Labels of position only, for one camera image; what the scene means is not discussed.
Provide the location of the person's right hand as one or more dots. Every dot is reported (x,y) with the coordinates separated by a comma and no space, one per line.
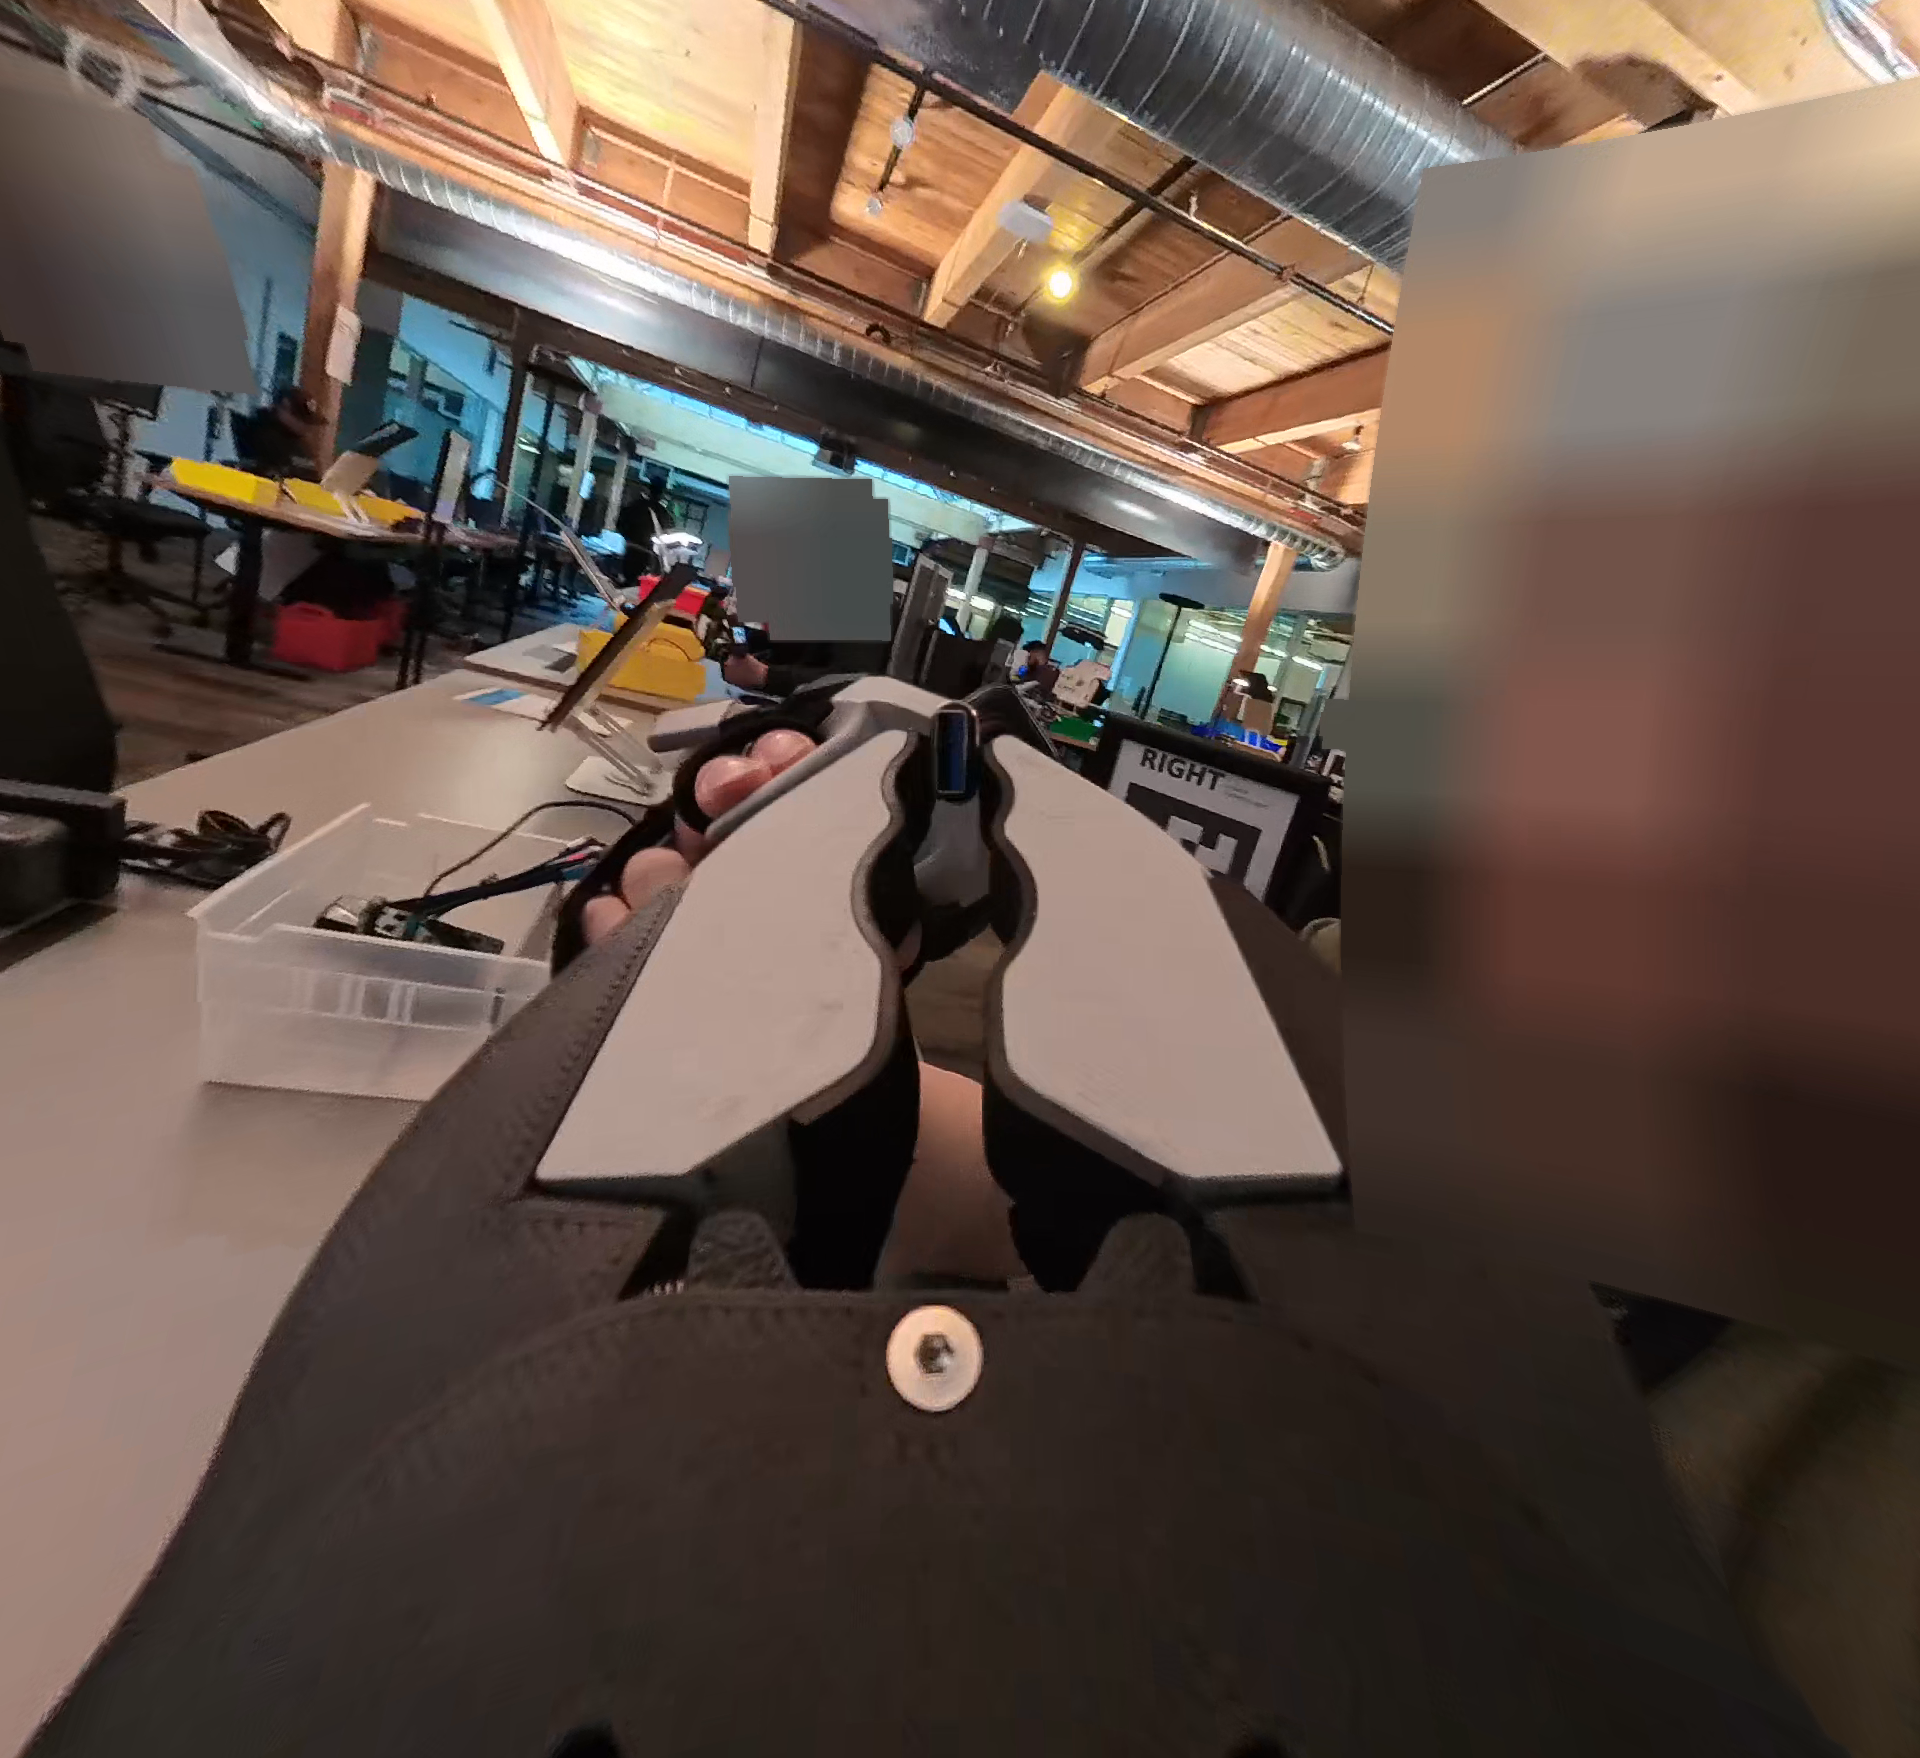
(742,776)

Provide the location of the ceiling projector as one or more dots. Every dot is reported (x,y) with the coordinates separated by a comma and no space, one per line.
(835,450)

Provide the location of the ceiling light bulb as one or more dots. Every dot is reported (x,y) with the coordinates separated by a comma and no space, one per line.
(1060,282)

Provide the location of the clear plastic bin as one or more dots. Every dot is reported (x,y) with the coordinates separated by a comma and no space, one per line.
(360,1022)

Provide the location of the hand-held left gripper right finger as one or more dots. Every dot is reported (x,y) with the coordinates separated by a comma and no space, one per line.
(1157,1022)

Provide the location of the dark flat board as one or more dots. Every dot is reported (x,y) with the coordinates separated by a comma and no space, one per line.
(623,647)

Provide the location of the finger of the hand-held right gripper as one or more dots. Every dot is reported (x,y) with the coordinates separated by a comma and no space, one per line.
(953,843)

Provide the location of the wooden post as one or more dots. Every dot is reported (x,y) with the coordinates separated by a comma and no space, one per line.
(1273,603)
(337,288)

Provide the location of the black charger block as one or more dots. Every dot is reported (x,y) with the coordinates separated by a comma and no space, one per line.
(54,852)

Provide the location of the white laptop stand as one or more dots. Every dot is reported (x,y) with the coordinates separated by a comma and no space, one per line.
(615,776)

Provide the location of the person's right forearm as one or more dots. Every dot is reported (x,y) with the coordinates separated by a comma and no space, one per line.
(953,1157)

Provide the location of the blue sticker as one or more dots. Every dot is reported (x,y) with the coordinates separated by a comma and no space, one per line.
(489,699)

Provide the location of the red bin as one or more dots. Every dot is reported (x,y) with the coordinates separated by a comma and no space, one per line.
(323,635)

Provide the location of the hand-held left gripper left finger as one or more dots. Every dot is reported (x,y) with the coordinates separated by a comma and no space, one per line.
(735,1022)

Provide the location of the row of yellow trays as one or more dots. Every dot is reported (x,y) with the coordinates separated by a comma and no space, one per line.
(271,487)

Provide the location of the yellow bin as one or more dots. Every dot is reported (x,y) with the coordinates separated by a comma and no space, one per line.
(668,664)

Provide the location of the framed fiducial tag sign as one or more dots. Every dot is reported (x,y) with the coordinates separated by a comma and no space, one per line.
(1201,813)

